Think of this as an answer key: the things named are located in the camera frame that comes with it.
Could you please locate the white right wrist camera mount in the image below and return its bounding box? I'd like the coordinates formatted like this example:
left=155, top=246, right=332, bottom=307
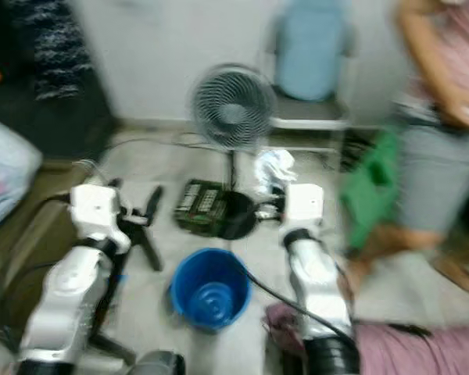
left=285, top=183, right=325, bottom=231

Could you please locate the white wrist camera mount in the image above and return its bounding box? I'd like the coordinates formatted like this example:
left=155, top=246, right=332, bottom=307
left=70, top=184, right=134, bottom=252
left=285, top=183, right=325, bottom=231

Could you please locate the black white patterned cloth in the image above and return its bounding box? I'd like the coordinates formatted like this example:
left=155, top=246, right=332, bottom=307
left=4, top=0, right=95, bottom=101

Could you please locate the black electronic box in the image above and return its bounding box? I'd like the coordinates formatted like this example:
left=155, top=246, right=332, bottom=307
left=174, top=180, right=226, bottom=234

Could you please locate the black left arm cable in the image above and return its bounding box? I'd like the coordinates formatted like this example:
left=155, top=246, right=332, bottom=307
left=0, top=191, right=79, bottom=329

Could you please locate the light blue chair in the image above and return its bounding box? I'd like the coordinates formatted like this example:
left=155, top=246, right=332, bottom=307
left=266, top=0, right=356, bottom=149

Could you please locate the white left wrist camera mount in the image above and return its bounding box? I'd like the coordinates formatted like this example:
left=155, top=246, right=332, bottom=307
left=70, top=184, right=134, bottom=252

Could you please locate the grey pedestal fan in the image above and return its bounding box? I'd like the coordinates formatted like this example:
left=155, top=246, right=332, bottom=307
left=190, top=64, right=279, bottom=240

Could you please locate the white printed plastic bag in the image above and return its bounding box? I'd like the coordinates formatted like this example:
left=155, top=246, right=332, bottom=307
left=0, top=113, right=44, bottom=235

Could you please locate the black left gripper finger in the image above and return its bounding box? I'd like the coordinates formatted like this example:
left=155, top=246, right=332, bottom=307
left=137, top=228, right=166, bottom=272
left=142, top=186, right=165, bottom=227

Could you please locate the person in grey shorts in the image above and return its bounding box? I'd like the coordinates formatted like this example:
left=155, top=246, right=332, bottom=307
left=344, top=0, right=469, bottom=298

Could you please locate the blue plastic bucket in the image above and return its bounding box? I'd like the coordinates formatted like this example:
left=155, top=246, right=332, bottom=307
left=170, top=248, right=252, bottom=333

